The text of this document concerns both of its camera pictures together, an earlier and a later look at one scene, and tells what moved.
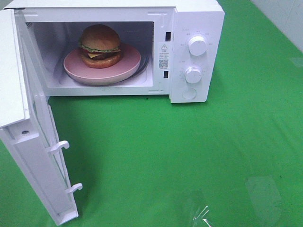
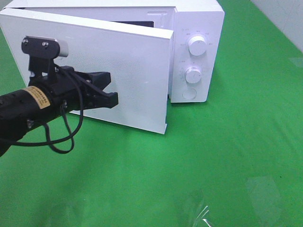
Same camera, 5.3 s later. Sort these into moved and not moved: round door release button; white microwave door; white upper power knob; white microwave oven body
Moved: white microwave door
Not moved: white microwave oven body; round door release button; white upper power knob
